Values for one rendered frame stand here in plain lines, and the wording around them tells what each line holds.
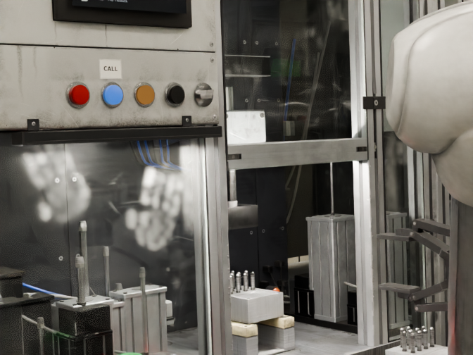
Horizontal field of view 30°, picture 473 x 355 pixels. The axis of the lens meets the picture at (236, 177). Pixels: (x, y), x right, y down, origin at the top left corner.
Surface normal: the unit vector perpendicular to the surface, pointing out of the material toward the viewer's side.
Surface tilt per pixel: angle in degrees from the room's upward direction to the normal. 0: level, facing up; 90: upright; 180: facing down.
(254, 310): 90
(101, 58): 90
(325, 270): 90
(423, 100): 103
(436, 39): 58
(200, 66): 90
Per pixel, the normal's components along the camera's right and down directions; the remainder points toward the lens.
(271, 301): 0.65, 0.02
